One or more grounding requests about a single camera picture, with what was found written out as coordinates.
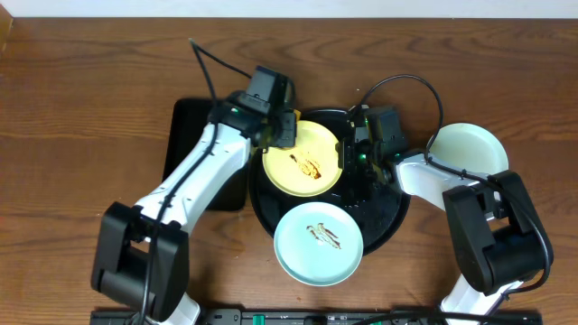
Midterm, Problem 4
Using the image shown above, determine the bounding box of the yellow plate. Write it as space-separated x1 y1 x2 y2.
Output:
262 120 342 197

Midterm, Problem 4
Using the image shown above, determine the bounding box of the light blue plate front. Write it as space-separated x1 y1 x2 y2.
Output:
274 202 364 287

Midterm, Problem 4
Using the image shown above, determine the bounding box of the light blue plate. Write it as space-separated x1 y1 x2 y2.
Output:
274 202 364 287
430 123 509 174

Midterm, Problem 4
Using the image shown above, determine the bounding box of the orange green scrub sponge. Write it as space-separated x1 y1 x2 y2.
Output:
293 109 302 122

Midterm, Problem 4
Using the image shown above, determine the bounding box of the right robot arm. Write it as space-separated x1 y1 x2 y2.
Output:
336 139 554 324

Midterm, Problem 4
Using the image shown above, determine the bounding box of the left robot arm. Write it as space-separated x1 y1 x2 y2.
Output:
91 93 300 324

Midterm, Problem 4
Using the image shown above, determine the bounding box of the black round tray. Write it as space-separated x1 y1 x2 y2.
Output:
248 107 412 257

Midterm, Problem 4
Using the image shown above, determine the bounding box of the black rectangular tray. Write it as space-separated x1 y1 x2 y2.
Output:
161 97 249 212

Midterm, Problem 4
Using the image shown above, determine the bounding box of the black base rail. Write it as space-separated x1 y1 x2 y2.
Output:
89 309 544 325

